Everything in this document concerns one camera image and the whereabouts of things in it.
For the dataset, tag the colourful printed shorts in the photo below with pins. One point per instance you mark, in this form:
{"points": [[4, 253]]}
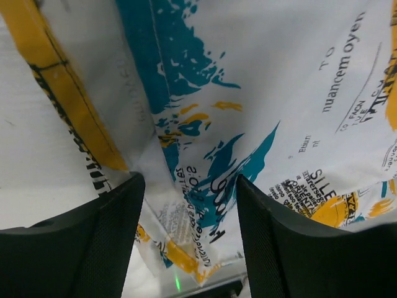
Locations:
{"points": [[297, 96]]}

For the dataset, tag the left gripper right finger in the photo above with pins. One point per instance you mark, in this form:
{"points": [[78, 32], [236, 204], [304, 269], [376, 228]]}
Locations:
{"points": [[289, 255]]}

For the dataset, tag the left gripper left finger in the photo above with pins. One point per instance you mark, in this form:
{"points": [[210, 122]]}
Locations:
{"points": [[84, 252]]}

